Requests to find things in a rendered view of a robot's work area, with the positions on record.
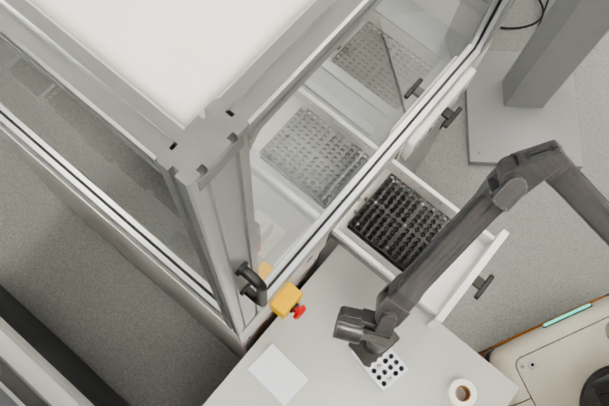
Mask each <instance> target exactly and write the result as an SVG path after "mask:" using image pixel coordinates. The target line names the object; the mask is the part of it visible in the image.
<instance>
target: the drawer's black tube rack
mask: <svg viewBox="0 0 609 406"><path fill-rule="evenodd" d="M391 176H394V175H393V174H392V173H391V174H390V175H389V177H388V178H387V179H386V180H385V181H384V182H383V183H382V184H381V185H380V186H379V187H378V189H377V190H376V191H375V192H374V193H373V195H372V196H371V197H370V198H369V199H368V201H367V202H366V203H365V204H364V205H363V206H362V208H361V209H360V210H359V211H358V213H357V214H356V215H355V216H354V217H353V219H352V220H351V221H350V222H349V223H348V226H347V228H348V229H349V230H351V231H352V232H353V233H354V234H355V235H356V236H357V237H359V238H360V239H361V240H362V241H364V242H365V243H366V244H367V245H369V246H370V247H371V248H373V249H374V250H375V251H376V252H377V253H379V254H380V255H381V256H383V257H384V258H385V259H386V260H388V261H389V262H390V263H391V264H393V265H394V266H395V267H397V268H398V269H399V270H400V271H402V272H403V271H404V270H405V269H406V268H407V267H408V266H409V265H410V264H411V263H412V262H413V260H414V259H415V258H416V257H417V256H418V255H419V254H420V253H421V252H422V251H423V249H424V248H425V247H426V246H427V245H428V244H429V243H430V242H431V241H432V240H433V239H434V237H435V236H437V235H438V234H439V232H440V231H441V230H442V229H443V228H444V227H445V226H446V225H447V224H448V223H449V222H450V221H451V219H450V218H449V217H447V216H446V215H445V214H444V213H442V212H441V211H440V210H438V209H437V208H435V207H434V206H433V205H432V204H431V203H430V202H429V201H427V200H426V199H425V198H423V197H422V196H421V195H419V194H418V193H417V192H416V191H414V190H413V189H412V188H410V187H409V186H408V185H406V184H405V183H404V182H402V181H401V180H400V179H398V178H397V177H396V176H394V179H392V178H391ZM396 180H398V181H399V182H400V184H399V183H397V182H396ZM401 185H405V188H404V187H402V186H401ZM407 189H410V190H411V192H409V191H408V190H407ZM413 193H415V194H417V197H415V196H413V195H412V194H413ZM419 198H422V201H420V200H419ZM427 203H428V204H430V206H429V207H428V206H426V204H427ZM432 208H435V209H436V210H435V211H433V210H432ZM438 212H440V213H441V216H440V215H438V214H437V213H438ZM443 217H446V218H447V220H445V219H444V218H443Z"/></svg>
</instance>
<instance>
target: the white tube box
mask: <svg viewBox="0 0 609 406"><path fill-rule="evenodd" d="M350 355H351V356H352V357H353V358H354V360H355V361H356V362H358V364H359V365H360V366H361V367H362V369H363V370H364V371H365V373H366V374H367V375H368V376H369V378H370V379H371V380H372V382H373V383H374V384H375V385H376V387H377V388H378V389H379V390H380V392H385V391H386V390H387V389H388V388H389V387H390V386H391V385H393V384H394V383H395V382H396V381H397V380H398V379H400V378H401V377H402V375H403V374H404V373H406V372H407V371H408V370H409V369H408V367H407V366H406V365H405V364H404V362H403V361H402V360H401V359H400V357H399V356H398V355H397V354H396V353H395V351H394V350H393V349H392V348H390V349H389V351H388V352H387V353H384V354H383V355H382V356H380V357H379V358H378V359H377V360H376V361H374V362H373V363H372V364H370V365H368V366H367V367H365V366H363V364H362V363H361V361H360V359H359V358H358V357H357V355H356V354H355V353H354V352H353V351H350ZM378 363H381V364H382V368H381V369H379V368H378V367H377V364H378ZM388 376H392V378H393V379H392V381H388V380H387V377H388Z"/></svg>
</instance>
